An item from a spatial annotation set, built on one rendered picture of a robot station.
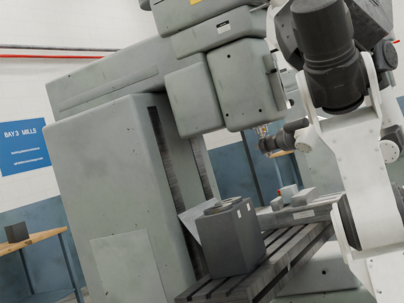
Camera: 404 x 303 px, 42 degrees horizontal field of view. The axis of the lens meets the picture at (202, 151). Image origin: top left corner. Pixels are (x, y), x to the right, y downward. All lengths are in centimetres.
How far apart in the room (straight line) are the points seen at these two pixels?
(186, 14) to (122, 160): 60
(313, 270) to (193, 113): 71
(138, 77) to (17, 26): 532
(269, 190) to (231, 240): 759
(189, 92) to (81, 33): 629
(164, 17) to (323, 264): 105
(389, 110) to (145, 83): 93
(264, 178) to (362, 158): 784
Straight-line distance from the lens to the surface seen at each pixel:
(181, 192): 211
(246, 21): 189
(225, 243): 156
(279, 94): 194
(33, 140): 689
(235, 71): 192
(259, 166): 911
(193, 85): 198
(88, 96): 228
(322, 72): 123
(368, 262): 135
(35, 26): 759
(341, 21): 121
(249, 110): 191
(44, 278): 663
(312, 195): 209
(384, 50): 168
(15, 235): 560
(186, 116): 200
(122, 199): 209
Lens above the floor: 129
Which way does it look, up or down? 1 degrees down
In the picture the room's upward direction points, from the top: 16 degrees counter-clockwise
